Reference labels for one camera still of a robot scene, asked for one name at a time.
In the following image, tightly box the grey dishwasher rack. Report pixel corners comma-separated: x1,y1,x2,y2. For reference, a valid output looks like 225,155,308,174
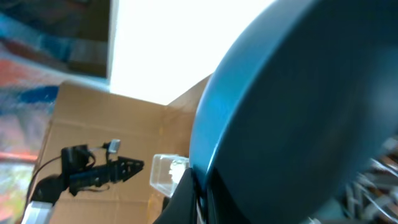
306,135,397,224

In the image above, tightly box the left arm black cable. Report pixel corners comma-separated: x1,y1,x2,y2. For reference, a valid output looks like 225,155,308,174
25,155,63,206

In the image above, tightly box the clear plastic bin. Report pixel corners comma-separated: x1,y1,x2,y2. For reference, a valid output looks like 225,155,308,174
149,154,189,198

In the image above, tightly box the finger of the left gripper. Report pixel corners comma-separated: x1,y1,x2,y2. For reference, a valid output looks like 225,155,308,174
117,156,144,182

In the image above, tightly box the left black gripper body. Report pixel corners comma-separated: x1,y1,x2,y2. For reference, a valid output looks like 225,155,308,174
60,144,120,196

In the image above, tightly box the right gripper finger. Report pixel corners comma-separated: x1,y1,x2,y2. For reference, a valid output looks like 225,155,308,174
154,168,197,224

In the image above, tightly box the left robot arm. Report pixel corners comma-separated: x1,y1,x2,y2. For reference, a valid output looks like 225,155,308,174
21,141,144,224

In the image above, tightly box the large white tissue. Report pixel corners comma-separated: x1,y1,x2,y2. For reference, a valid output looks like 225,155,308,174
169,161,188,184

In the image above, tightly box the dark blue plate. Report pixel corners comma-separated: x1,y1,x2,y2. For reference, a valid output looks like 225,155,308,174
190,0,397,223

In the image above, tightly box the brown cardboard box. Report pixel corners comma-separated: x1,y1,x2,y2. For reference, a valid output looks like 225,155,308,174
21,79,208,223

